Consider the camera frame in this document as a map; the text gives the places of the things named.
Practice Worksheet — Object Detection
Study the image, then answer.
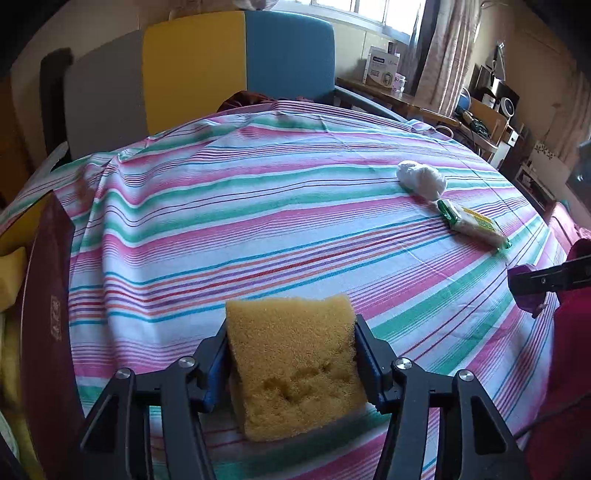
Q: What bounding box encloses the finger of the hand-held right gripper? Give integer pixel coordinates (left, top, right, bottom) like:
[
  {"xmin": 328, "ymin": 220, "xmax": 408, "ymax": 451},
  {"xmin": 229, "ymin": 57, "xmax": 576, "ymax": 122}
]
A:
[{"xmin": 510, "ymin": 257, "xmax": 591, "ymax": 296}]

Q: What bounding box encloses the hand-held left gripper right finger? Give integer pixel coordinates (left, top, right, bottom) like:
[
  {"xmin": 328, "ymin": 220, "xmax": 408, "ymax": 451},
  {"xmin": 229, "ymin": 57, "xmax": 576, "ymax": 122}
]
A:
[{"xmin": 353, "ymin": 314, "xmax": 529, "ymax": 480}]

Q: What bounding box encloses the dark red cloth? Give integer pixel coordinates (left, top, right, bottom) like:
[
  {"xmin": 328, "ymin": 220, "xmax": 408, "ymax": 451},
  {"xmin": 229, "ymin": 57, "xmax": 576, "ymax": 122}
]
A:
[{"xmin": 217, "ymin": 91, "xmax": 278, "ymax": 112}]

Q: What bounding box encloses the grey yellow blue headboard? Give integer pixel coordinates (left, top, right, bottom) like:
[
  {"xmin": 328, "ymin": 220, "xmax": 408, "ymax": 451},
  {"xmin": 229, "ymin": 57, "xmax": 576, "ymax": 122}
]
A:
[{"xmin": 62, "ymin": 10, "xmax": 335, "ymax": 162}]

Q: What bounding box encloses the pink chequered curtain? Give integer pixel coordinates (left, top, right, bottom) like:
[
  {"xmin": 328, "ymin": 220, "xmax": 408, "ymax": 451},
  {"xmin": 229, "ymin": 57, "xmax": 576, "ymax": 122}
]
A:
[{"xmin": 416, "ymin": 0, "xmax": 483, "ymax": 118}]

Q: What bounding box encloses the grey bed rail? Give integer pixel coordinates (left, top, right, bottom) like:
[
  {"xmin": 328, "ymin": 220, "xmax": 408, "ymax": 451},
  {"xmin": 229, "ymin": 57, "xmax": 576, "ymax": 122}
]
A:
[
  {"xmin": 333, "ymin": 85, "xmax": 411, "ymax": 123},
  {"xmin": 34, "ymin": 143, "xmax": 70, "ymax": 181}
]

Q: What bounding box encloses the white plastic-wrapped bundle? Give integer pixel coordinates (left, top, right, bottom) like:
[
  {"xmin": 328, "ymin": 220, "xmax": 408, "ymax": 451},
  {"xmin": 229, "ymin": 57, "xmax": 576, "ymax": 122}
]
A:
[{"xmin": 396, "ymin": 160, "xmax": 448, "ymax": 200}]

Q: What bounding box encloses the striped bed sheet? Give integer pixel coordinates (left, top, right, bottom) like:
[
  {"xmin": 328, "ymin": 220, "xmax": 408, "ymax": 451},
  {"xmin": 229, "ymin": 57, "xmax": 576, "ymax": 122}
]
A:
[{"xmin": 0, "ymin": 99, "xmax": 568, "ymax": 480}]

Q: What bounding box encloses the wooden desk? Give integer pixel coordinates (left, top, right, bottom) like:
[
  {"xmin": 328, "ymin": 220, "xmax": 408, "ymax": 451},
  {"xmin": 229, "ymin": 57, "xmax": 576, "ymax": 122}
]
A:
[{"xmin": 335, "ymin": 78, "xmax": 462, "ymax": 130}]

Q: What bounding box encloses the purple packet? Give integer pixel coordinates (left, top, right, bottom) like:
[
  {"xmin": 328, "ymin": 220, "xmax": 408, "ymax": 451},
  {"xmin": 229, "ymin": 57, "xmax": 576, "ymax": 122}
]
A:
[{"xmin": 510, "ymin": 263, "xmax": 555, "ymax": 319}]

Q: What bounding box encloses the green white packet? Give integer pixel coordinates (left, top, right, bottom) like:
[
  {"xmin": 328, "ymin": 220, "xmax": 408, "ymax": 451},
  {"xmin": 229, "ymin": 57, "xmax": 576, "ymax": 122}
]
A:
[{"xmin": 436, "ymin": 199, "xmax": 512, "ymax": 252}]

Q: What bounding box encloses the white printed carton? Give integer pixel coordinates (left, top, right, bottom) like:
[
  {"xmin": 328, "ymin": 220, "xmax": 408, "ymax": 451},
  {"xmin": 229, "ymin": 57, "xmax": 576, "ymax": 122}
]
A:
[{"xmin": 362, "ymin": 45, "xmax": 402, "ymax": 88}]

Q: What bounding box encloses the yellow-lined cardboard box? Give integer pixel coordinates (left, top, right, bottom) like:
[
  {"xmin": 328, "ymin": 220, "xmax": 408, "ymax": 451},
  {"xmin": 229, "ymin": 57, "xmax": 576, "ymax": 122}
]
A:
[{"xmin": 0, "ymin": 191, "xmax": 88, "ymax": 480}]

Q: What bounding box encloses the yellow sponge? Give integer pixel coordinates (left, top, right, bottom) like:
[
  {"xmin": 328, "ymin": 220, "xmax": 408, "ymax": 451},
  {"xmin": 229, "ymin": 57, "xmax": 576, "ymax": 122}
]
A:
[{"xmin": 225, "ymin": 293, "xmax": 370, "ymax": 441}]

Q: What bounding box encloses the magenta cloth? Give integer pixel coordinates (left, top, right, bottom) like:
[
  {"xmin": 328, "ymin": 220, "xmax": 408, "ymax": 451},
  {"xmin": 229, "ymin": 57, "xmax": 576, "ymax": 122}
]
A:
[{"xmin": 545, "ymin": 200, "xmax": 591, "ymax": 480}]

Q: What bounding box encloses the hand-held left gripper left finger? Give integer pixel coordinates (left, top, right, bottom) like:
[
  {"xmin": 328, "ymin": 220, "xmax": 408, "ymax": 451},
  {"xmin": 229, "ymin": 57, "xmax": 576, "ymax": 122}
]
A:
[{"xmin": 78, "ymin": 318, "xmax": 232, "ymax": 480}]

